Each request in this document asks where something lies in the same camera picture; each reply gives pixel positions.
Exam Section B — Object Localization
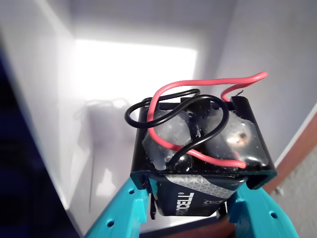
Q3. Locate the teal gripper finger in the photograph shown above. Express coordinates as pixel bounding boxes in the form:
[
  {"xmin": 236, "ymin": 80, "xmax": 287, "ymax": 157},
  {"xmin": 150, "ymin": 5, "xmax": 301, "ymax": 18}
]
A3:
[
  {"xmin": 84, "ymin": 178, "xmax": 152, "ymax": 238},
  {"xmin": 227, "ymin": 185, "xmax": 299, "ymax": 238}
]

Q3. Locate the small black battery pack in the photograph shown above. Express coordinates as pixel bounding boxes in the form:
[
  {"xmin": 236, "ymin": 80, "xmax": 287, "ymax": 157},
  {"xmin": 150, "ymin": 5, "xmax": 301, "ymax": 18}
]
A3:
[{"xmin": 124, "ymin": 71, "xmax": 278, "ymax": 220}]

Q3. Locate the white open cardboard box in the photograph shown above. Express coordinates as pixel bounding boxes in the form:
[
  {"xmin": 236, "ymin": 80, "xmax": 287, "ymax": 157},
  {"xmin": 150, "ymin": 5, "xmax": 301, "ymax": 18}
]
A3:
[{"xmin": 0, "ymin": 0, "xmax": 317, "ymax": 235}]

